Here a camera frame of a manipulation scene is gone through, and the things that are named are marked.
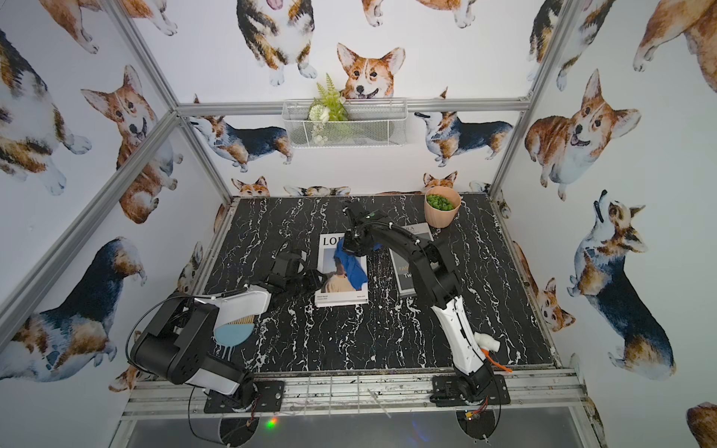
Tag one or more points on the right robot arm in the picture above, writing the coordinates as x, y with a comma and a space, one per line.
434, 273

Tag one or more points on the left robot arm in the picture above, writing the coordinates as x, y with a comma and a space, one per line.
177, 343

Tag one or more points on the green fern with white flowers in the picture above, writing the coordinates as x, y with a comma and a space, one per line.
327, 115

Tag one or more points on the aluminium front rail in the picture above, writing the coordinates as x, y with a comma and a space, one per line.
336, 395

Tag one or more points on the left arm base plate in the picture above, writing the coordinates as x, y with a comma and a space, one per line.
258, 397

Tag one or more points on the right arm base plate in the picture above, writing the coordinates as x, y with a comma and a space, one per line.
456, 391

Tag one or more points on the white LOEWE book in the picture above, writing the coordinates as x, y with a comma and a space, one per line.
337, 291

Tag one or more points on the blue microfiber cloth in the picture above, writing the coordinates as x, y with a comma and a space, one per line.
354, 267

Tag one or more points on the aluminium frame post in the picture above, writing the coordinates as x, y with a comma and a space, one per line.
566, 23

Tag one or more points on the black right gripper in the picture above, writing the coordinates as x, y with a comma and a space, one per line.
347, 234

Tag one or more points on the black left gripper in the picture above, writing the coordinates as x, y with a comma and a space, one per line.
305, 274

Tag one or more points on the white wire basket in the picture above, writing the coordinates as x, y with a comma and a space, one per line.
371, 123

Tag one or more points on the green succulent plant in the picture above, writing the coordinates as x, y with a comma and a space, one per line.
440, 202

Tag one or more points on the peach plant pot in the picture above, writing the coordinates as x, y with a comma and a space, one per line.
440, 219

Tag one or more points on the grey Twins story book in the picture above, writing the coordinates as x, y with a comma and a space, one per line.
401, 266

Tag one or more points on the light blue yellow brush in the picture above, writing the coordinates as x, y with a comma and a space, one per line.
229, 336

